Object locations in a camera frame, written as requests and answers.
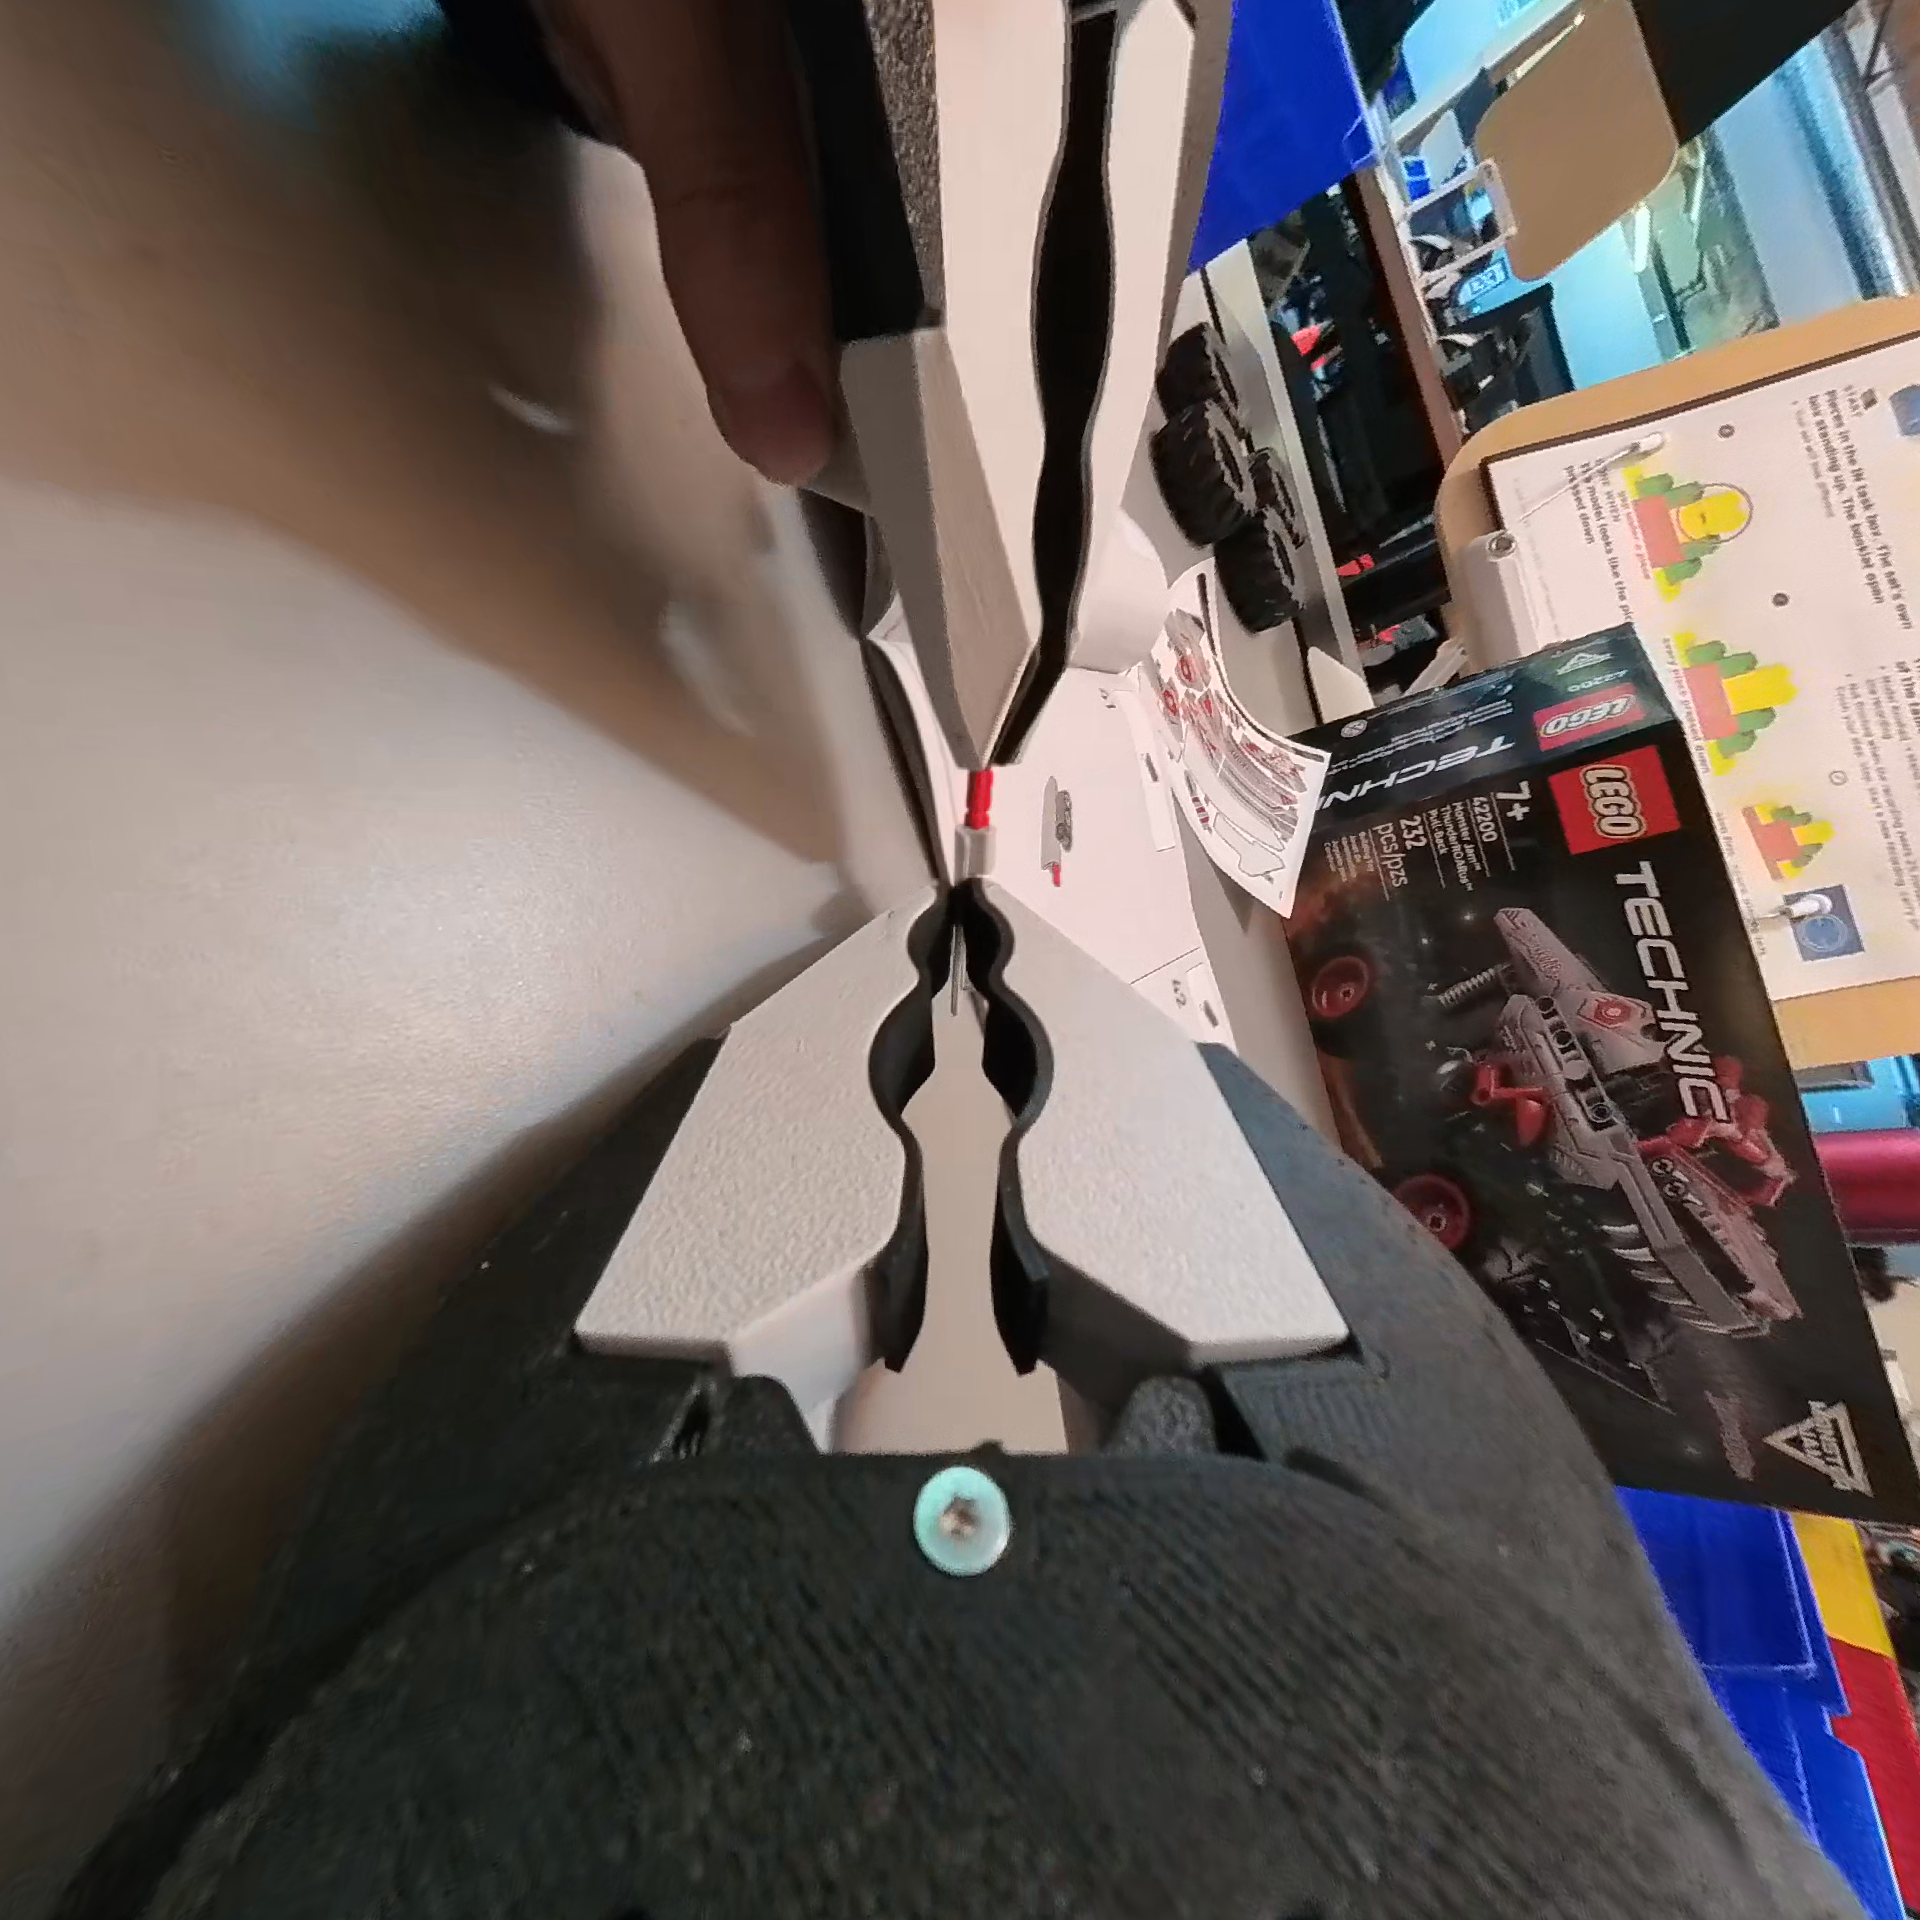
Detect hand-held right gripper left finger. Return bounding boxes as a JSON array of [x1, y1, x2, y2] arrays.
[[573, 881, 958, 1424]]

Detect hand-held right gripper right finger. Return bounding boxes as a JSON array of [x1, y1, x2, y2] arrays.
[[964, 881, 1351, 1380]]

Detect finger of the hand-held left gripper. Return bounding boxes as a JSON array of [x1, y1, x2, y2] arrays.
[[836, 0, 1077, 770], [1002, 0, 1235, 762]]

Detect long grey toy piece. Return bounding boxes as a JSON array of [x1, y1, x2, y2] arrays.
[[951, 823, 997, 1023]]

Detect grey desk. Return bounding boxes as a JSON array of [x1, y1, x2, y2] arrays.
[[0, 0, 1351, 1592]]

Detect person's left hand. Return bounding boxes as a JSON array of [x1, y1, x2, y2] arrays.
[[551, 0, 839, 487]]

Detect blue bin with toy pieces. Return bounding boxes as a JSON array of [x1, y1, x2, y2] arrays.
[[1191, 0, 1386, 282]]

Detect white instruction booklet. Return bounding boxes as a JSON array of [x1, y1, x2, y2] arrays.
[[862, 517, 1249, 1459]]

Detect toy sticker sheet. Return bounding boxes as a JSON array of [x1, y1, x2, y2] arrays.
[[1143, 558, 1331, 920]]

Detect black toy set box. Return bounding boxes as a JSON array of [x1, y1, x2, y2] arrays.
[[1277, 626, 1920, 1506]]

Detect black and wood board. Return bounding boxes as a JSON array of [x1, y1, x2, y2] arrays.
[[1469, 0, 1869, 288]]

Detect white document stand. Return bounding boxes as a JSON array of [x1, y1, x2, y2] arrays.
[[1301, 525, 1520, 709]]

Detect blue crate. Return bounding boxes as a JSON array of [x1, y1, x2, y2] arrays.
[[1616, 1484, 1920, 1920]]

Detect maroon bottle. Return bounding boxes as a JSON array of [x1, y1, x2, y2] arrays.
[[1811, 1124, 1920, 1251]]

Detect wooden backing board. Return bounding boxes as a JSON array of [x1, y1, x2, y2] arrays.
[[1431, 292, 1920, 1075]]

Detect printed instruction sheet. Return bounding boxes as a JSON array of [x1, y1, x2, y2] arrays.
[[1482, 332, 1920, 1004]]

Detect yellow crate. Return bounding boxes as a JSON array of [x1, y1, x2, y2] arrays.
[[1791, 1514, 1903, 1671]]

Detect red crate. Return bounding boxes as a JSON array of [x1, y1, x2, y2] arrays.
[[1821, 1651, 1920, 1867]]

